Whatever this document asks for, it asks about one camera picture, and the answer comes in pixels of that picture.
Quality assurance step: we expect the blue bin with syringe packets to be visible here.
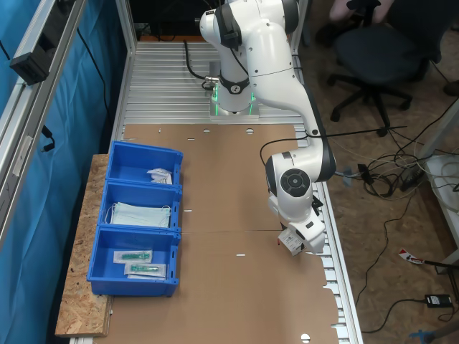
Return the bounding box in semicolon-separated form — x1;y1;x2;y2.
86;225;181;297

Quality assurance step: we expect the black floor power strip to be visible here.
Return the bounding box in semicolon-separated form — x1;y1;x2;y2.
399;167;428;191

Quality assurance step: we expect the dark office chair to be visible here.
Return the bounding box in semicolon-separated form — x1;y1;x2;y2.
328;0;453;138

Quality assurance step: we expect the long aluminium frame beam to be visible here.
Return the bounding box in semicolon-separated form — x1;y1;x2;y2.
0;0;89;248

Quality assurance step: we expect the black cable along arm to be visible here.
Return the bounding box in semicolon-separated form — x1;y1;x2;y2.
259;125;408;170

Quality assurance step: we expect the blue bin with gauze packets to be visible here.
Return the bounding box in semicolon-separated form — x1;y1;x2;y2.
106;140;184;187

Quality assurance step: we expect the black hanging wall cable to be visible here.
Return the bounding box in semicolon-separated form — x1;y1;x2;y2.
76;27;110;126

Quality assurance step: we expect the black cable at arm base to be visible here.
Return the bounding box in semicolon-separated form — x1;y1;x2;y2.
183;39;220;90

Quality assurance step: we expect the white shelf unit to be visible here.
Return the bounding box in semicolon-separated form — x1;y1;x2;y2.
425;153;459;259

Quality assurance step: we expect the long black floor cable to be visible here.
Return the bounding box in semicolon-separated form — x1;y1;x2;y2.
354;189;420;309

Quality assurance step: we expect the blue bin with masks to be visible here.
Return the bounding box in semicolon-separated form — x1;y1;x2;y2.
97;178;183;232

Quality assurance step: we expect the black power adapter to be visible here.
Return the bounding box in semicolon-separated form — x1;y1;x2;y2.
425;293;452;308

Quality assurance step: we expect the short aluminium bar with camera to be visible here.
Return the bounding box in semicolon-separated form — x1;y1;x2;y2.
9;0;87;86

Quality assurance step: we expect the brown cardboard sheet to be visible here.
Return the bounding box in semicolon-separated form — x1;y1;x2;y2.
109;123;340;344

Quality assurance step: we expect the red and white tag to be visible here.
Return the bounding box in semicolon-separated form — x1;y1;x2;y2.
397;247;425;266

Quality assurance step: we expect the black stand leg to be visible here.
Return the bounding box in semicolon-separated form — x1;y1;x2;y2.
422;258;459;285

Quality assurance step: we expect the person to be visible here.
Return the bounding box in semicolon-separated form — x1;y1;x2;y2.
315;0;381;44

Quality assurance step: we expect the clear packet with green syringe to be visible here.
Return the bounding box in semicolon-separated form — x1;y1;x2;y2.
123;262;169;280
113;249;153;265

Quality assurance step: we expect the OSB wood board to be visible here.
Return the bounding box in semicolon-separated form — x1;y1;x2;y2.
55;153;114;338

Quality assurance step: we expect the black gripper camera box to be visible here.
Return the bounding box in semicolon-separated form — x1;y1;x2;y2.
309;194;324;218

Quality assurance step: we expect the stack of pale face masks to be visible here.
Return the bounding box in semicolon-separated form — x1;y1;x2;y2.
104;201;172;229

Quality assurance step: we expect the aluminium frame post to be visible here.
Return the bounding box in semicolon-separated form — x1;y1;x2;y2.
114;0;138;62

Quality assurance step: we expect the black adapter cable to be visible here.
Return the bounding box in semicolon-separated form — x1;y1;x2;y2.
360;297;428;334

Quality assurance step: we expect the black cable end plug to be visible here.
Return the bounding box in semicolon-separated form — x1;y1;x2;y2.
40;125;57;153

